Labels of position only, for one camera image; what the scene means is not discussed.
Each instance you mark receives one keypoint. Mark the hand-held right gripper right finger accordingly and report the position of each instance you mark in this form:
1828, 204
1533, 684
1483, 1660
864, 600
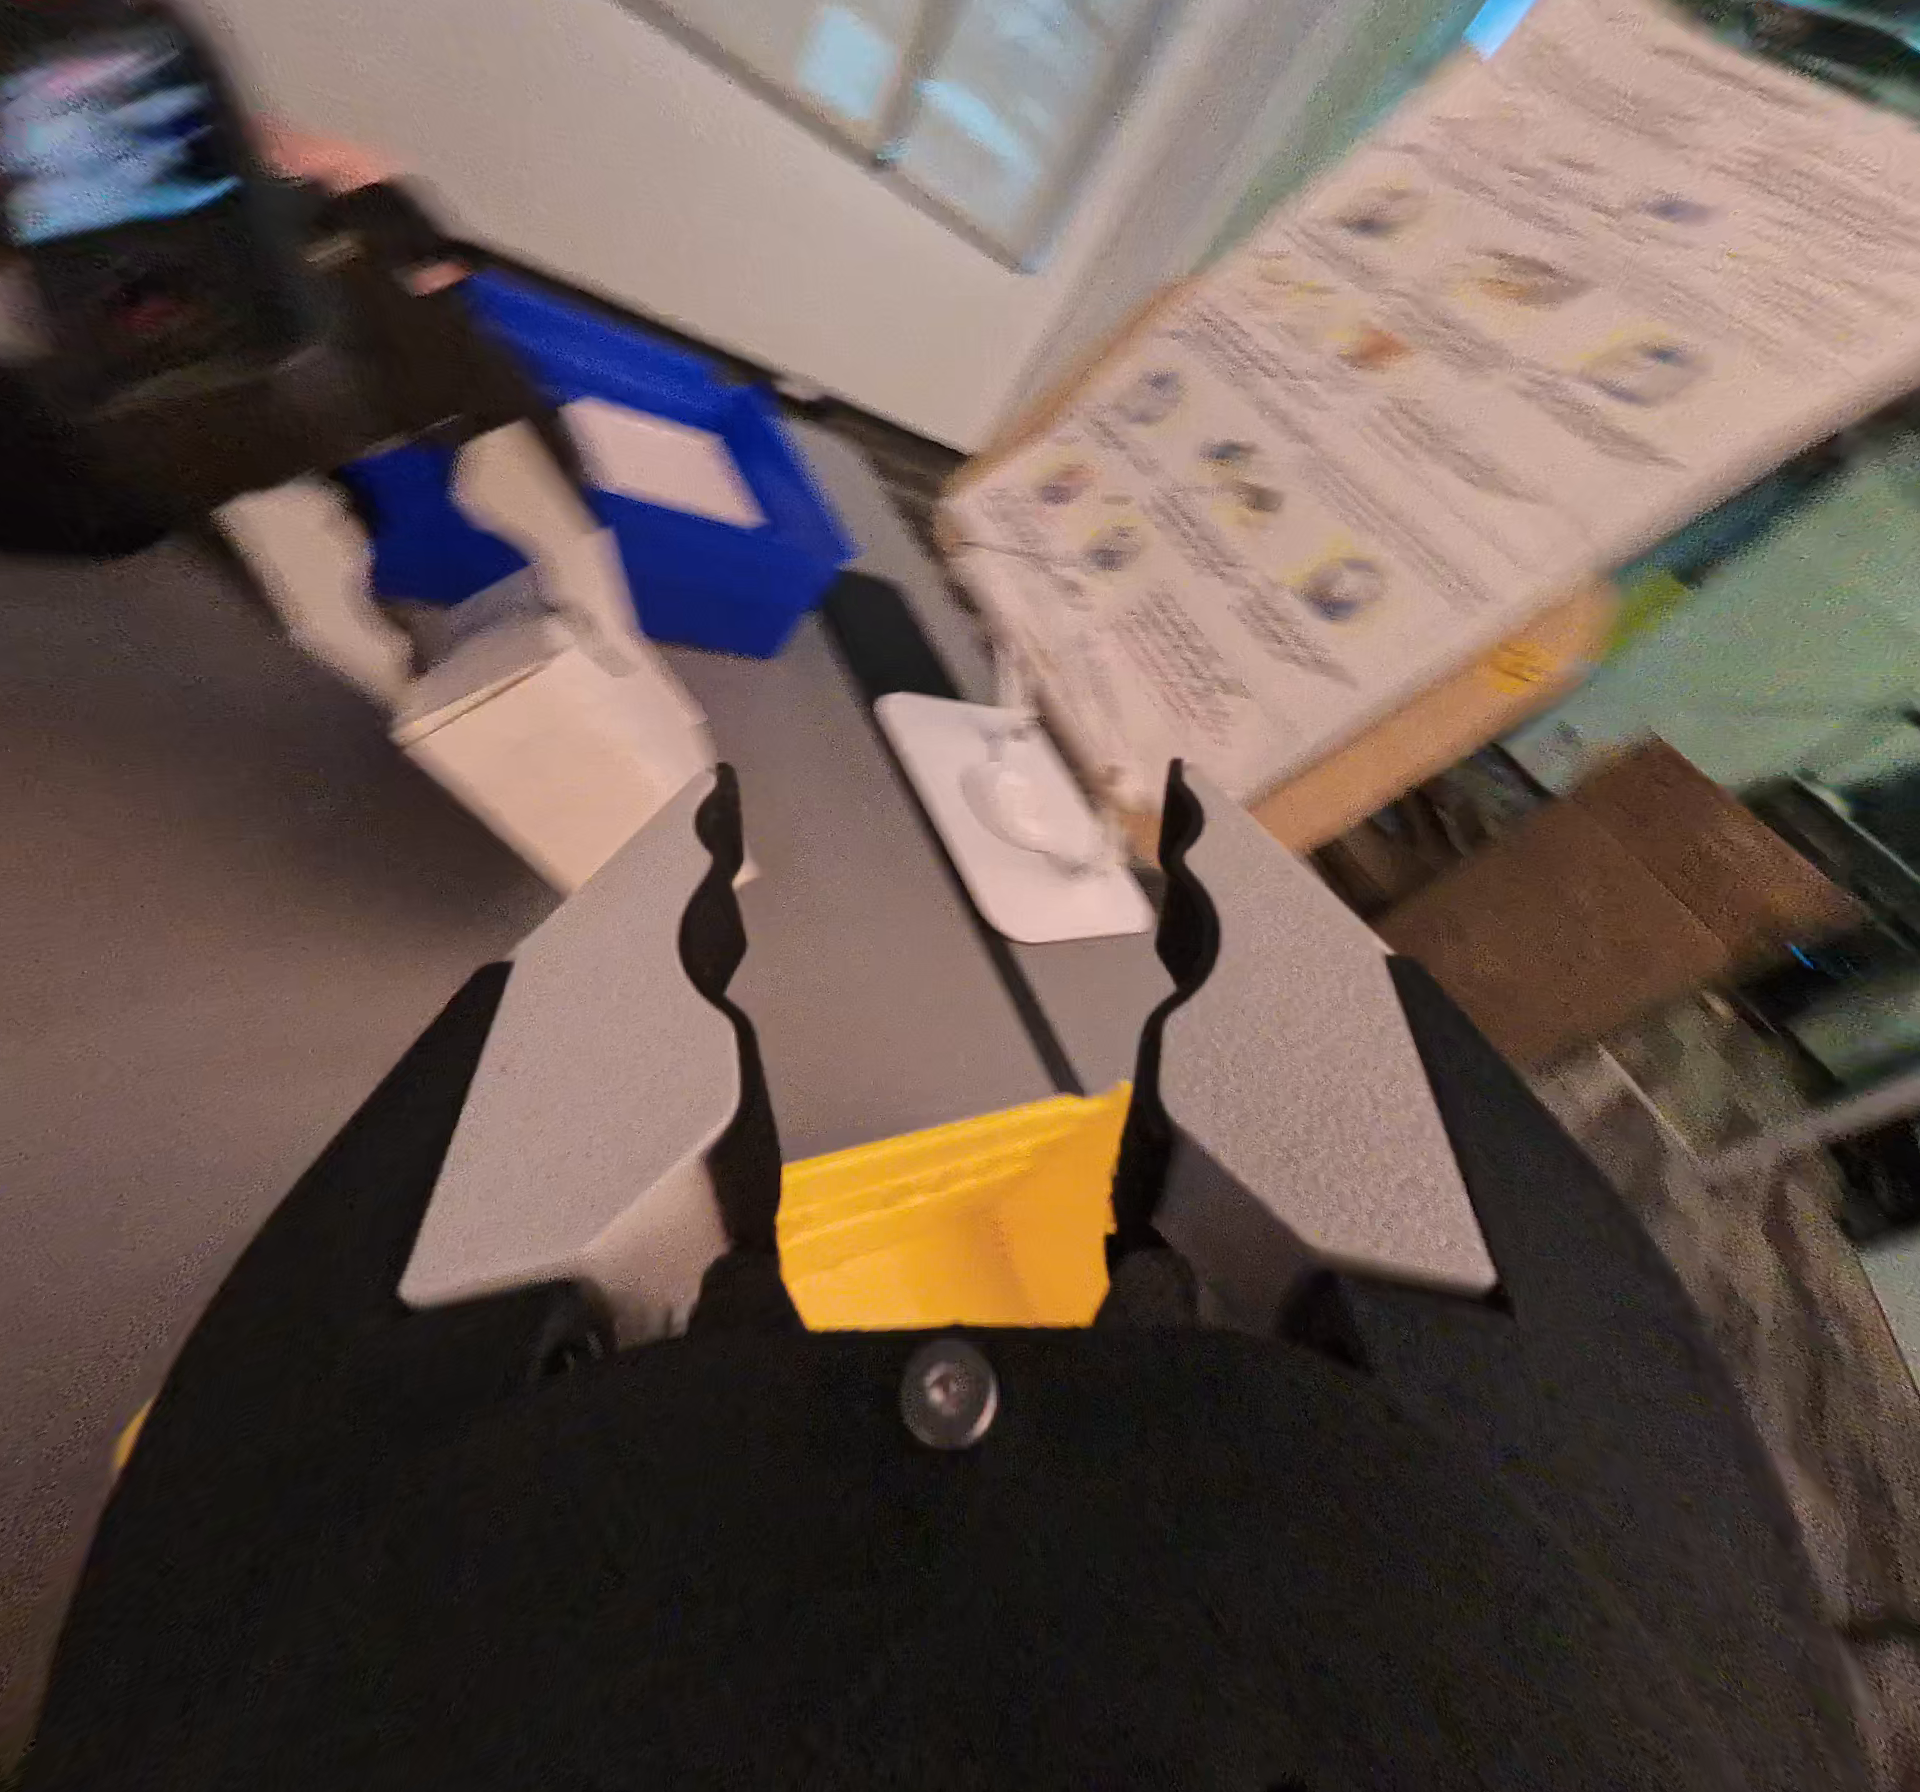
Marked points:
1305, 1102

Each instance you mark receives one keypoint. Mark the glass sliding door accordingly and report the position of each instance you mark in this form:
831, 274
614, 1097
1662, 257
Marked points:
1021, 51

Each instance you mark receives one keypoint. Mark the yellow plastic bin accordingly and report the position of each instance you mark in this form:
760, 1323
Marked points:
930, 1222

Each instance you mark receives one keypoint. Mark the blue plastic bin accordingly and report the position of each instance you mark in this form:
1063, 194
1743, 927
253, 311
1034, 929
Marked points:
704, 576

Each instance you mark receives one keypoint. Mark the brown cardboard carton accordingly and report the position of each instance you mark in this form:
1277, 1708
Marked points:
1605, 893

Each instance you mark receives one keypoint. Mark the white metal plate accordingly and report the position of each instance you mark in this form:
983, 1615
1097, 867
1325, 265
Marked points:
1021, 833

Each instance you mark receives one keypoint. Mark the white instruction board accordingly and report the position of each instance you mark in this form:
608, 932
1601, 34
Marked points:
1424, 397

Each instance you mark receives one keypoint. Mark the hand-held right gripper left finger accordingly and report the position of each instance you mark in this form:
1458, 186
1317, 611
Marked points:
599, 1102

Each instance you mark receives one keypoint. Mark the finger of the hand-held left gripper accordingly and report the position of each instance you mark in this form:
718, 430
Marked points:
315, 576
540, 516

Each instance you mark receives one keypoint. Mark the yellow smiley sticker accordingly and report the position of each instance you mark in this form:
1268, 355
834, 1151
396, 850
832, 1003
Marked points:
1530, 663

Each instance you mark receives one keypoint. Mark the white cardboard box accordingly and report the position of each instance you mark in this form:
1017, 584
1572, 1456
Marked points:
661, 464
571, 757

